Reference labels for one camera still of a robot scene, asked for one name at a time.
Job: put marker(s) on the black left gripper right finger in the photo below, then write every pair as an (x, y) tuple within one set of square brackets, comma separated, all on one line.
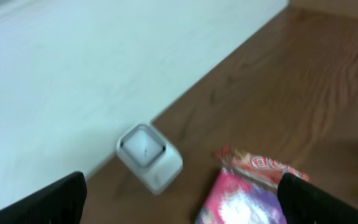
[(303, 203)]

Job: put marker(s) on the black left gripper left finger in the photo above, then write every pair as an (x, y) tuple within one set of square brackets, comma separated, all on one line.
[(61, 202)]

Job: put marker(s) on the white barcode scanner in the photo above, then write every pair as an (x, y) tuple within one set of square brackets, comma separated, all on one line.
[(150, 156)]

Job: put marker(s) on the pink purple snack packet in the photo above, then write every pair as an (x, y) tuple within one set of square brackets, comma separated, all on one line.
[(245, 190)]

